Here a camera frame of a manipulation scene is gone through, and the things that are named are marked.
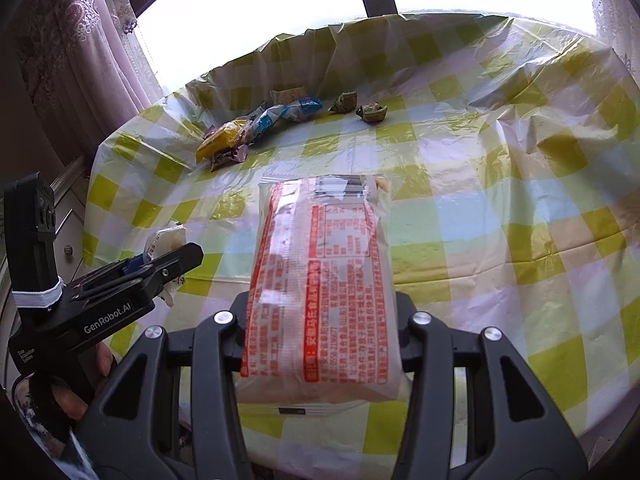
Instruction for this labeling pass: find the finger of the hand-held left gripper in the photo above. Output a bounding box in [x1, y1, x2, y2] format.
[70, 255, 151, 288]
[125, 241, 205, 303]

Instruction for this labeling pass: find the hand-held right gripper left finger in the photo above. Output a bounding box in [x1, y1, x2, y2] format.
[70, 291, 256, 480]

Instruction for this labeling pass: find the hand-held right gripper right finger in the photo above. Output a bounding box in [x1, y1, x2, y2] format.
[392, 290, 591, 480]

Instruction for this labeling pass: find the white translucent snack packet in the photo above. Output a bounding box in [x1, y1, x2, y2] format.
[145, 225, 188, 306]

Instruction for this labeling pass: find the white orange-print snack packet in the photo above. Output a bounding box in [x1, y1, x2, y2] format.
[239, 172, 412, 417]

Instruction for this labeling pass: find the yellow snack packet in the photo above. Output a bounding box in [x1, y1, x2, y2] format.
[195, 121, 251, 165]

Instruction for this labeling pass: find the person's left hand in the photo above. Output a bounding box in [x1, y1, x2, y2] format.
[47, 342, 118, 423]

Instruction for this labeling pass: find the purple candy wrapper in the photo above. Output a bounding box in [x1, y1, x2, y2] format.
[210, 144, 251, 173]

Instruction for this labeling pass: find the yellow checked plastic tablecloth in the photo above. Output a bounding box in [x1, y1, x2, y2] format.
[82, 12, 640, 461]

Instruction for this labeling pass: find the beige snack packet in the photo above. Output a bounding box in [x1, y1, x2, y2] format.
[270, 87, 306, 106]

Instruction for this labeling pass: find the gold ingot candy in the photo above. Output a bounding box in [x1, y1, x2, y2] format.
[355, 101, 388, 123]
[327, 91, 358, 115]

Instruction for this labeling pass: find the pink patterned curtain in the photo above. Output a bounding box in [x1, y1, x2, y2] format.
[10, 0, 166, 171]

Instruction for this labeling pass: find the white lace curtain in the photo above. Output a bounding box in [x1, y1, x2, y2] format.
[582, 0, 640, 76]

